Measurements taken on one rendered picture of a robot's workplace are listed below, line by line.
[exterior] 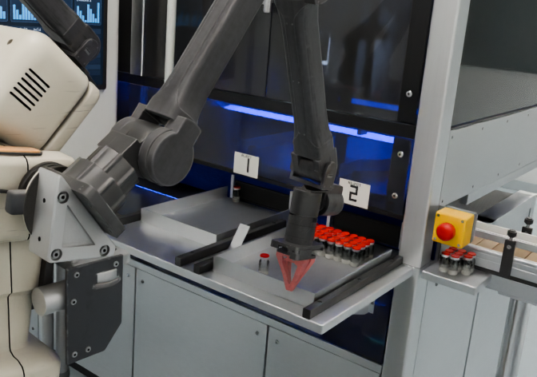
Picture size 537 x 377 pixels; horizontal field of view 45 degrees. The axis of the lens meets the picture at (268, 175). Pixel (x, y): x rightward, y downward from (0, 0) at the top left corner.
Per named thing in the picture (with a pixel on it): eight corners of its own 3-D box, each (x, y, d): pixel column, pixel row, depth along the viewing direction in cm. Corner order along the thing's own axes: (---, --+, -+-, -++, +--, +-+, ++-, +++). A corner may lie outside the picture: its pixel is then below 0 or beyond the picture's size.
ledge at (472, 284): (443, 262, 162) (444, 255, 161) (495, 278, 155) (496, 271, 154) (420, 278, 151) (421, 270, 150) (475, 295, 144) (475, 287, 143)
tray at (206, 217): (225, 196, 195) (226, 185, 194) (296, 219, 180) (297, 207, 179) (141, 220, 168) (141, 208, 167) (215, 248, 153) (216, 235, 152)
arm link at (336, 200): (293, 150, 126) (328, 161, 121) (324, 153, 136) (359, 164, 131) (278, 208, 128) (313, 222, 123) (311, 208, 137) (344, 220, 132)
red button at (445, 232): (439, 235, 147) (443, 218, 145) (456, 240, 144) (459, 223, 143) (433, 239, 144) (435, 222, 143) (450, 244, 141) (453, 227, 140)
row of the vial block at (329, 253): (296, 244, 160) (298, 227, 159) (360, 266, 150) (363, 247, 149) (292, 247, 158) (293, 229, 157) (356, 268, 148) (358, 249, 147)
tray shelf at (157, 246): (212, 199, 198) (213, 193, 197) (426, 266, 158) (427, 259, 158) (84, 235, 160) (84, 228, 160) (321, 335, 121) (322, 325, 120)
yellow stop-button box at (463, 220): (443, 233, 153) (447, 204, 151) (472, 242, 149) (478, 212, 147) (430, 241, 147) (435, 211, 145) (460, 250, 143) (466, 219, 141)
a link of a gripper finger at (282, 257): (316, 292, 130) (324, 248, 129) (296, 297, 124) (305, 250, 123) (288, 283, 134) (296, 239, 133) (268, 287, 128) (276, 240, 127)
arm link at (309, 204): (288, 181, 126) (312, 188, 122) (308, 182, 131) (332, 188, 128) (282, 216, 126) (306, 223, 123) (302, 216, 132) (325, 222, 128)
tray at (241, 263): (299, 234, 168) (300, 221, 167) (390, 263, 153) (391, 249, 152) (212, 270, 141) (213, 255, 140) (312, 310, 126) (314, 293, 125)
